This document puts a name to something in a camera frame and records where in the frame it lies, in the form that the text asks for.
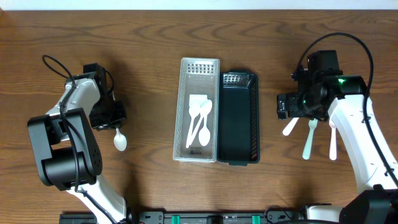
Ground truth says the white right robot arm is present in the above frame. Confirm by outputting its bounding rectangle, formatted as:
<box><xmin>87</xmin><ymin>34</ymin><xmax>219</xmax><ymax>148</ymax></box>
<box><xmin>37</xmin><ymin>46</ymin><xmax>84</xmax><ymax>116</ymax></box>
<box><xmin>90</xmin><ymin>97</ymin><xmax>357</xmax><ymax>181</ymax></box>
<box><xmin>277</xmin><ymin>50</ymin><xmax>397</xmax><ymax>223</ymax></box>

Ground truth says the pink plastic spoon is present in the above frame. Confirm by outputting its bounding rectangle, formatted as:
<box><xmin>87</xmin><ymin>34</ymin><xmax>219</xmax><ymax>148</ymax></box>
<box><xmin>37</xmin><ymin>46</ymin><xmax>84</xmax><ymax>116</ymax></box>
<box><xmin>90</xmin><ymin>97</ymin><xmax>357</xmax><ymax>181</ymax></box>
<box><xmin>282</xmin><ymin>118</ymin><xmax>299</xmax><ymax>136</ymax></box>

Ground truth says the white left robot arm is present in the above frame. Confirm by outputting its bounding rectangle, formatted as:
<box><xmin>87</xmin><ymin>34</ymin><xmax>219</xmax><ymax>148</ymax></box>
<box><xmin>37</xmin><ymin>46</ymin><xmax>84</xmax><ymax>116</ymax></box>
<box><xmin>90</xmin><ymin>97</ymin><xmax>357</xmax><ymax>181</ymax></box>
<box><xmin>27</xmin><ymin>63</ymin><xmax>134</xmax><ymax>223</ymax></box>

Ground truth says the white plastic spoon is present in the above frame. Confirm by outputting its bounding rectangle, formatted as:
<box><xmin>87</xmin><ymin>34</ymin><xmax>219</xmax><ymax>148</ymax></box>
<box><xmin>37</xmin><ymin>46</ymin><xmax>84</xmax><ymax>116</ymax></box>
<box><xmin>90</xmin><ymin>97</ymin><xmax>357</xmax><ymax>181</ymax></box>
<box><xmin>186</xmin><ymin>101</ymin><xmax>201</xmax><ymax>148</ymax></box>
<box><xmin>198</xmin><ymin>116</ymin><xmax>210</xmax><ymax>146</ymax></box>
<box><xmin>114</xmin><ymin>128</ymin><xmax>127</xmax><ymax>151</ymax></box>
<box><xmin>190</xmin><ymin>100</ymin><xmax>212</xmax><ymax>145</ymax></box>

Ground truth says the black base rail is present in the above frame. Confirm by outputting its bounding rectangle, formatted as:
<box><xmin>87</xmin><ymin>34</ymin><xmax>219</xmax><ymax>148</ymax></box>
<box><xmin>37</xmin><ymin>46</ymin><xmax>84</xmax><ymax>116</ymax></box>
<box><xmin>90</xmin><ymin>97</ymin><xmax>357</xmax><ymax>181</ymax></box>
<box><xmin>58</xmin><ymin>207</ymin><xmax>312</xmax><ymax>224</ymax></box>

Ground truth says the pink plastic fork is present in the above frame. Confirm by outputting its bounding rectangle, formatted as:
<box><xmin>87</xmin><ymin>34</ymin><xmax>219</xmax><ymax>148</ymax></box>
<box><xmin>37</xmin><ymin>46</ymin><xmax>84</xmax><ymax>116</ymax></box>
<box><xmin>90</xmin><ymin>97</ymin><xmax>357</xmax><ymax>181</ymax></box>
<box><xmin>329</xmin><ymin>119</ymin><xmax>337</xmax><ymax>161</ymax></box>

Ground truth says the mint green plastic fork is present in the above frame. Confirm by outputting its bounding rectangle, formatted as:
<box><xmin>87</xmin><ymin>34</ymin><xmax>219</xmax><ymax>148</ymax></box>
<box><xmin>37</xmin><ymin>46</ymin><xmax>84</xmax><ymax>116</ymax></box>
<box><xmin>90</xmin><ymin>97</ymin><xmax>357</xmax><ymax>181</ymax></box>
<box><xmin>302</xmin><ymin>119</ymin><xmax>318</xmax><ymax>160</ymax></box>

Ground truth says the black plastic mesh basket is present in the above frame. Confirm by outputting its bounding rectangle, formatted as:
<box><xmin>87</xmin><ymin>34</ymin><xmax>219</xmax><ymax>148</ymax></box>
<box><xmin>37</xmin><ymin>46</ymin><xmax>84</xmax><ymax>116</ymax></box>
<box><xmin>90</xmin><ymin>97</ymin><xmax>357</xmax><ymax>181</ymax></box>
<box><xmin>216</xmin><ymin>70</ymin><xmax>261</xmax><ymax>166</ymax></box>

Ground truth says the clear plastic mesh basket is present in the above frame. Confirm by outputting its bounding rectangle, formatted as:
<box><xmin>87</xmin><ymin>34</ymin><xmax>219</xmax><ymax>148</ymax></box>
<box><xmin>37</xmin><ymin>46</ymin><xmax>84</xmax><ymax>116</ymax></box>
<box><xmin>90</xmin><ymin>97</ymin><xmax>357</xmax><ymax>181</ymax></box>
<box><xmin>173</xmin><ymin>57</ymin><xmax>220</xmax><ymax>163</ymax></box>

